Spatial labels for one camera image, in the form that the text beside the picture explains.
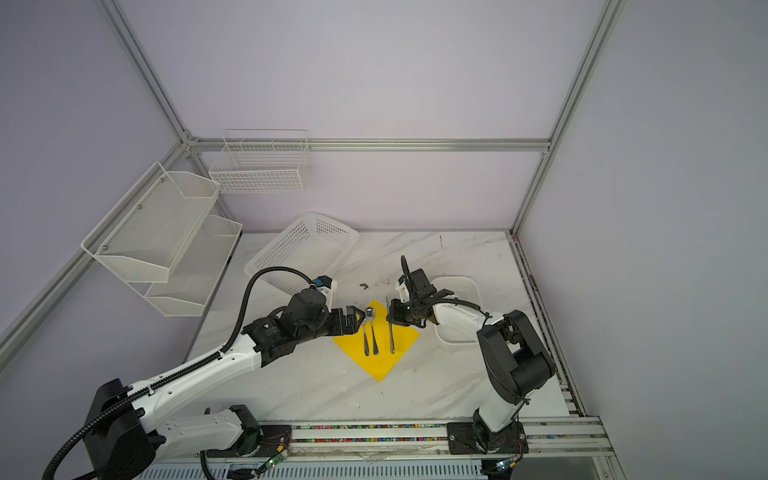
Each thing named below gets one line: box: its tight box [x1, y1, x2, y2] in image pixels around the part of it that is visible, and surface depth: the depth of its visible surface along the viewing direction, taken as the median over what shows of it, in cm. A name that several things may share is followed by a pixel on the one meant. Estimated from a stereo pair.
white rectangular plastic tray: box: [430, 276, 486, 345], surface depth 62 cm
